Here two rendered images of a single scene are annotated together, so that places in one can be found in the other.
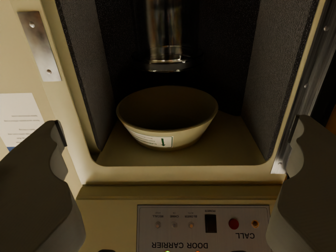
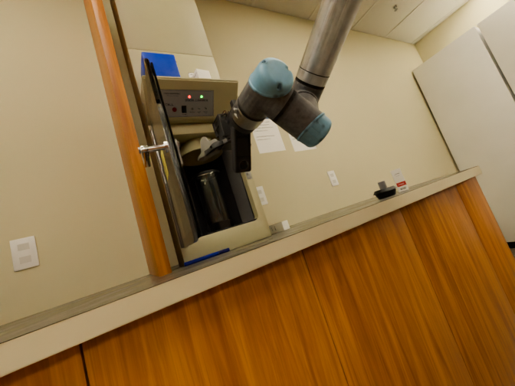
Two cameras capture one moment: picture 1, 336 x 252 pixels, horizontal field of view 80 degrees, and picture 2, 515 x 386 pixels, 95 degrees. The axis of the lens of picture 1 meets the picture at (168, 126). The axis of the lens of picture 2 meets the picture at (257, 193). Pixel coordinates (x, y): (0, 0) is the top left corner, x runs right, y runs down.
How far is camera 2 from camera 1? 64 cm
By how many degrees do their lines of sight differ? 35
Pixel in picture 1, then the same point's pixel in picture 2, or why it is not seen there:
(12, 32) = (267, 183)
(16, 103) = (267, 146)
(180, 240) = (196, 102)
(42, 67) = not seen: hidden behind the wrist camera
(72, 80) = not seen: hidden behind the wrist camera
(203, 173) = (187, 129)
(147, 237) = (209, 103)
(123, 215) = (218, 111)
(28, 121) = (262, 135)
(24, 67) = (262, 167)
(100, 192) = not seen: hidden behind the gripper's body
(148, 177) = (208, 126)
